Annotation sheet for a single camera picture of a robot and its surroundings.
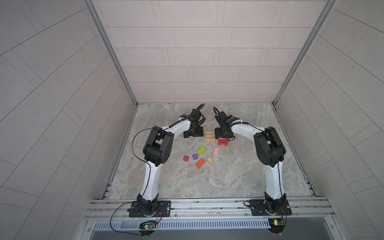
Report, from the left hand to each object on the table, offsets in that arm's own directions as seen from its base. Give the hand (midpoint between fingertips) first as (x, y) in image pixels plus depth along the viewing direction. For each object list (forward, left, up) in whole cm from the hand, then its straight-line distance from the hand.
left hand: (200, 132), depth 99 cm
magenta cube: (-18, +9, -2) cm, 20 cm away
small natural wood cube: (-19, -5, 0) cm, 20 cm away
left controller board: (-51, +23, +4) cm, 56 cm away
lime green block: (-13, -1, 0) cm, 13 cm away
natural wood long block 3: (-5, -6, 0) cm, 8 cm away
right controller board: (-50, -35, 0) cm, 61 cm away
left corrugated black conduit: (+5, +1, +20) cm, 20 cm away
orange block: (-21, 0, -1) cm, 21 cm away
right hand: (-1, -13, -2) cm, 13 cm away
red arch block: (-9, -15, +3) cm, 17 cm away
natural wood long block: (-1, -6, +2) cm, 6 cm away
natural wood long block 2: (-4, -6, +1) cm, 7 cm away
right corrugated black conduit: (+4, -8, +20) cm, 22 cm away
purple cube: (-17, +3, -1) cm, 17 cm away
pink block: (-14, -10, +1) cm, 17 cm away
